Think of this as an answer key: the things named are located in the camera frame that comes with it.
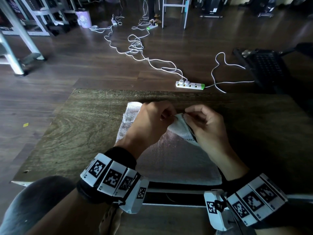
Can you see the person's left hand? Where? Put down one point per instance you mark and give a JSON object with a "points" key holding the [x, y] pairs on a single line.
{"points": [[144, 122]]}

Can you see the person's right hand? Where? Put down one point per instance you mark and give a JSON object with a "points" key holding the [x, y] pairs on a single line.
{"points": [[210, 132]]}

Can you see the person's left fingers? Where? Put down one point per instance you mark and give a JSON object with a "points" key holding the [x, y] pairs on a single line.
{"points": [[168, 112]]}

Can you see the person's right thumb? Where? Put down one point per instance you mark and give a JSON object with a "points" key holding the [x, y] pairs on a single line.
{"points": [[192, 119]]}

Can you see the white towel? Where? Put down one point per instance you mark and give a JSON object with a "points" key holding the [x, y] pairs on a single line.
{"points": [[171, 159]]}

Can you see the person's right forearm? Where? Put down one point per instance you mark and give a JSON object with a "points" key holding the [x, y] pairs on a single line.
{"points": [[229, 166]]}

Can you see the person's left forearm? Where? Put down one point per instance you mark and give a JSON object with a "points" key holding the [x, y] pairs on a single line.
{"points": [[73, 217]]}

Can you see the white power strip green end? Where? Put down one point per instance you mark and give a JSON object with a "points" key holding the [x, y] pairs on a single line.
{"points": [[190, 85]]}

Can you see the black wristband with marker tiles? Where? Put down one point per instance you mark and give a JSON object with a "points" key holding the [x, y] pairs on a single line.
{"points": [[256, 200], [110, 176]]}

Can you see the small white power strip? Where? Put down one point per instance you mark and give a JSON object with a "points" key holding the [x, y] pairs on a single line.
{"points": [[152, 27]]}

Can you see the black mesh chair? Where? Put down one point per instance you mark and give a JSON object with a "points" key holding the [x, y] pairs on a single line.
{"points": [[266, 66]]}

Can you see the white charger adapter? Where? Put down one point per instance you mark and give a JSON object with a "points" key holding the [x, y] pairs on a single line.
{"points": [[114, 21]]}

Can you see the black stand base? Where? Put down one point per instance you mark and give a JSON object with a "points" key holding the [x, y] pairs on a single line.
{"points": [[211, 12]]}

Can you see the person's bare foot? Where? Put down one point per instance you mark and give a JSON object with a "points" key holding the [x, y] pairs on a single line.
{"points": [[107, 222]]}

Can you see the purple printed bin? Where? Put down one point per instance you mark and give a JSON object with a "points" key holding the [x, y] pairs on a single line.
{"points": [[83, 19]]}

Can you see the person's leg in grey trousers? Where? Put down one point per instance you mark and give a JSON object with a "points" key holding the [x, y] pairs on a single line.
{"points": [[31, 203]]}

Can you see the grey metal table legs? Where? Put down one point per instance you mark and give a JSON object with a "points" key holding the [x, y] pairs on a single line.
{"points": [[14, 39]]}

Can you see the white metal table frame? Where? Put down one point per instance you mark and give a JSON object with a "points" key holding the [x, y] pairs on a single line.
{"points": [[171, 190]]}

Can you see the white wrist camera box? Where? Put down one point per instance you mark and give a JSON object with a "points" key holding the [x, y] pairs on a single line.
{"points": [[138, 195], [215, 210]]}

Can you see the white metal stool frame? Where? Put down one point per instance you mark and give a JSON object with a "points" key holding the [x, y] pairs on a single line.
{"points": [[185, 12]]}

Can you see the grey metal rack frame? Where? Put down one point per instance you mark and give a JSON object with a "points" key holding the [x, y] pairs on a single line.
{"points": [[41, 19]]}

